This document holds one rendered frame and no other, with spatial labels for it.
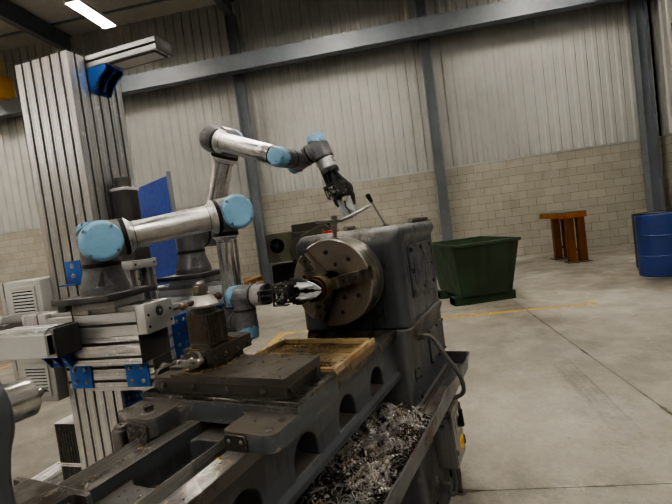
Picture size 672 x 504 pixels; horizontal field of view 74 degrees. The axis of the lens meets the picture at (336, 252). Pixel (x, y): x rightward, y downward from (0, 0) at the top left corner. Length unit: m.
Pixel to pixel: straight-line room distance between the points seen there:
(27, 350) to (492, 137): 11.29
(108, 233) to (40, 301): 0.62
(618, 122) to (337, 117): 6.82
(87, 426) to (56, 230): 0.76
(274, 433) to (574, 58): 12.45
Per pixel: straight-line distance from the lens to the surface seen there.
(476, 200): 11.78
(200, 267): 1.96
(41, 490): 0.89
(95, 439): 2.06
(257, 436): 0.93
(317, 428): 1.21
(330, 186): 1.70
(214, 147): 1.89
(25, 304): 2.05
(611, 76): 13.13
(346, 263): 1.56
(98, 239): 1.45
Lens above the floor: 1.27
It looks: 3 degrees down
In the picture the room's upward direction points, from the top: 7 degrees counter-clockwise
